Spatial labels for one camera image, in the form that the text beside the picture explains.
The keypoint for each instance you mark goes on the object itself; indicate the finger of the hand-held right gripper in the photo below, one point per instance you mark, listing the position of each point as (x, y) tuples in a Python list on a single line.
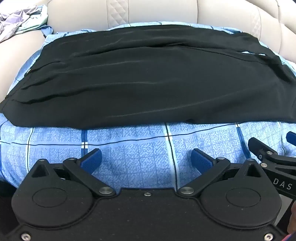
[(291, 138), (261, 148)]

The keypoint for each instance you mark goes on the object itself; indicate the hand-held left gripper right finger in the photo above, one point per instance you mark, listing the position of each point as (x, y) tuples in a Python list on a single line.
[(201, 160)]

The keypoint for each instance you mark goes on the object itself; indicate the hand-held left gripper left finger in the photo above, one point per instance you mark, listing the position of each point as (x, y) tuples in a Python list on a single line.
[(92, 160)]

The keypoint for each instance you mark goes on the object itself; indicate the black pants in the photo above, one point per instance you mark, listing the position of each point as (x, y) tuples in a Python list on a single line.
[(138, 81)]

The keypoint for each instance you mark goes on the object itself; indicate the person's right forearm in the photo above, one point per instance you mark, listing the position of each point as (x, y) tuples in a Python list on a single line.
[(292, 217)]

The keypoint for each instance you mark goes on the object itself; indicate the blue plaid blanket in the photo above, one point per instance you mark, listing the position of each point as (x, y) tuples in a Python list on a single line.
[(138, 150)]

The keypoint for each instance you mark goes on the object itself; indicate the crumpled mint green cloth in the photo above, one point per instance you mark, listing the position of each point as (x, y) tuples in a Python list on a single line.
[(34, 22)]

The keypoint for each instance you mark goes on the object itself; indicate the beige leather sofa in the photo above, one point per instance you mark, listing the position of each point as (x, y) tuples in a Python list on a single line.
[(150, 11)]

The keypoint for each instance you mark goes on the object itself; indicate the crumpled purple cloth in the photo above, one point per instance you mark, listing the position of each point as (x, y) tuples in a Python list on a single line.
[(11, 23)]

